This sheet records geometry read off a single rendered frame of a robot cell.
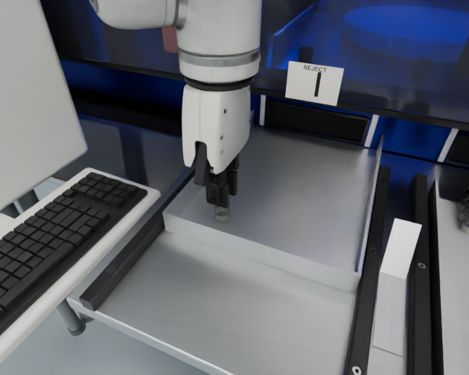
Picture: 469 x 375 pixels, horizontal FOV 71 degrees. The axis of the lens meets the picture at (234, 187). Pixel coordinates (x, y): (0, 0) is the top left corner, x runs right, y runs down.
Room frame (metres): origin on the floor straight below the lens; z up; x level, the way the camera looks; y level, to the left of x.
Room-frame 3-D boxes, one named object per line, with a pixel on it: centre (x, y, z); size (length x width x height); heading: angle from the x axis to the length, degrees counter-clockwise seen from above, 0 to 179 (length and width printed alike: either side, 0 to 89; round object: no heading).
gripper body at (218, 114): (0.35, 0.02, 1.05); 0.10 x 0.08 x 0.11; 156
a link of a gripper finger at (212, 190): (0.33, 0.03, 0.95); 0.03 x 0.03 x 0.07; 66
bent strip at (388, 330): (0.22, -0.18, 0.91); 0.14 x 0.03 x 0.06; 157
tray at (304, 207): (0.43, -0.09, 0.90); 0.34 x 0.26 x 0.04; 156
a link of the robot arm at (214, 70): (0.36, 0.02, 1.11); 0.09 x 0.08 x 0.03; 156
